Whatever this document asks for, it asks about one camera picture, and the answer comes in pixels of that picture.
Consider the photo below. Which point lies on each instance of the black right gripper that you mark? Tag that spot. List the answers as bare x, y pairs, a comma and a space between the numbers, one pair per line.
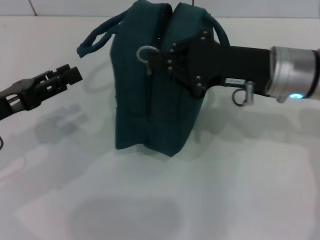
232, 65

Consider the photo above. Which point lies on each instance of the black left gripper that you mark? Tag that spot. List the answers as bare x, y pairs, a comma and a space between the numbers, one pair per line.
25, 95

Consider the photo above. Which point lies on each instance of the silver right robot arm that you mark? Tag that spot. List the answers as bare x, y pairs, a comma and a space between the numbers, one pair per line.
292, 70

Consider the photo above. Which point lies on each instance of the dark teal insulated lunch bag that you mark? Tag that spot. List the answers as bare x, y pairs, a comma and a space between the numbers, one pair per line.
140, 112

